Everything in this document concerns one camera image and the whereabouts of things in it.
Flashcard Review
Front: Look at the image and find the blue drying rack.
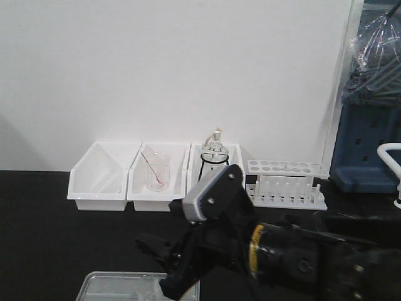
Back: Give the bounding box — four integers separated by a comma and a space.
330, 1, 400, 193

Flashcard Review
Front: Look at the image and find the white lab faucet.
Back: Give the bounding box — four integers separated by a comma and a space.
377, 143, 401, 210

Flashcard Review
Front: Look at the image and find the white bin with flask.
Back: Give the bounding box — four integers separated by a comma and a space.
186, 144, 245, 192

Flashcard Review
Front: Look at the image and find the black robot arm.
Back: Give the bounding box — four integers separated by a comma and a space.
135, 201, 400, 300

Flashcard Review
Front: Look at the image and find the empty white storage bin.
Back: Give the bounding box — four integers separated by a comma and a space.
67, 142, 142, 211

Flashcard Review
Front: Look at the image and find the clear glass beaker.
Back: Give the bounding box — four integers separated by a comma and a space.
137, 274, 162, 301

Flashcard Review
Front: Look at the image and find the round flask on tripod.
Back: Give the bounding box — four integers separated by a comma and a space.
198, 127, 229, 181

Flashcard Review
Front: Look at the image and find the white test tube rack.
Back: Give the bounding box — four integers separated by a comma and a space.
246, 160, 328, 211

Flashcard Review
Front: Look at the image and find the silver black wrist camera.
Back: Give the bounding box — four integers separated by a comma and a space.
182, 164, 254, 222

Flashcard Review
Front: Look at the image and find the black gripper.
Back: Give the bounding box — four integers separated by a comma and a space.
135, 201, 260, 300

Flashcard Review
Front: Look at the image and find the silver metal tray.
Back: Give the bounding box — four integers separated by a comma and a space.
74, 271, 201, 301

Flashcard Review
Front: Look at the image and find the white bin with beaker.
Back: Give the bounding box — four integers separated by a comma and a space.
127, 142, 190, 211

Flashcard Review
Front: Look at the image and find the small beaker with rod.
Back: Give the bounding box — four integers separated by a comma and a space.
141, 151, 170, 192

